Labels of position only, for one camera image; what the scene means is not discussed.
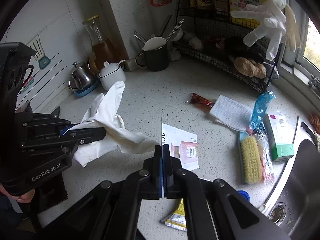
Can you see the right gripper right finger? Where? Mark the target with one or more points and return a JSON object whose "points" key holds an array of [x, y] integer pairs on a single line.
{"points": [[213, 209]]}

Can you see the blue bottle cap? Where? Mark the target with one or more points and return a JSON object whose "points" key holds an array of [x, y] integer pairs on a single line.
{"points": [[244, 194]]}

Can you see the white paper card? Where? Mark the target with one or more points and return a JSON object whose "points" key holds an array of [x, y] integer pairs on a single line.
{"points": [[182, 145]]}

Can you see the white green medicine box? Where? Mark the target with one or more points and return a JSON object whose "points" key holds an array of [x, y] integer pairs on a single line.
{"points": [[279, 136]]}

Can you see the steel wool scrubber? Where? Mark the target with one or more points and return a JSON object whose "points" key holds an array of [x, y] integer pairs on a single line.
{"points": [[314, 82]]}

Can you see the white dotted wipe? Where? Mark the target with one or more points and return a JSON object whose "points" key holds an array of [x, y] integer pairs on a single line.
{"points": [[231, 113]]}

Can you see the translucent rubber glove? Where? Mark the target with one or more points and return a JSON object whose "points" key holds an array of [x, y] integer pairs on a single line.
{"points": [[271, 23]]}

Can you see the blue foil snack wrapper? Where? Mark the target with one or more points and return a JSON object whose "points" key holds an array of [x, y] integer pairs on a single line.
{"points": [[257, 129]]}

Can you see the glass oil bottle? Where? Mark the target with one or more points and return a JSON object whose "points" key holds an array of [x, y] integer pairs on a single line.
{"points": [[102, 47]]}

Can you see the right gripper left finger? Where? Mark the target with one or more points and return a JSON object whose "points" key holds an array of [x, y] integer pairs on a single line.
{"points": [[110, 210]]}

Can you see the black utensil holder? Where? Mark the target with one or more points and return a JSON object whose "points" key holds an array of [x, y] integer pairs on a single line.
{"points": [[154, 55]]}

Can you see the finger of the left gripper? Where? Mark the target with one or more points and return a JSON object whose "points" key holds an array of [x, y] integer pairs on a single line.
{"points": [[64, 142], [45, 127]]}

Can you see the black wire rack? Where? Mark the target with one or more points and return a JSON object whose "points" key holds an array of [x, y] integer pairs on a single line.
{"points": [[222, 43]]}

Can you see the ginger root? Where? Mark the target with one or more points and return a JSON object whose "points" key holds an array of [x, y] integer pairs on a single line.
{"points": [[250, 68]]}

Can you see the white sugar jar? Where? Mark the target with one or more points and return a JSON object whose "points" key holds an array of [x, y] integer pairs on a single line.
{"points": [[111, 73]]}

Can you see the stainless steel sink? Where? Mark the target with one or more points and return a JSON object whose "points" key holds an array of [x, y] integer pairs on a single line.
{"points": [[294, 202]]}

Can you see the small steel teapot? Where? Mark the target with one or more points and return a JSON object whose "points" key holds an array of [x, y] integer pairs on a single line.
{"points": [[81, 77]]}

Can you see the yellow sauce packet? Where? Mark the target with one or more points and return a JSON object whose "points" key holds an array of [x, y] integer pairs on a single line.
{"points": [[176, 220]]}

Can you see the orange dish rag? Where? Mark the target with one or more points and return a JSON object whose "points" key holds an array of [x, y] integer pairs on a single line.
{"points": [[314, 120]]}

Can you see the red snack wrapper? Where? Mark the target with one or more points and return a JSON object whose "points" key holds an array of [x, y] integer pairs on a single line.
{"points": [[196, 99]]}

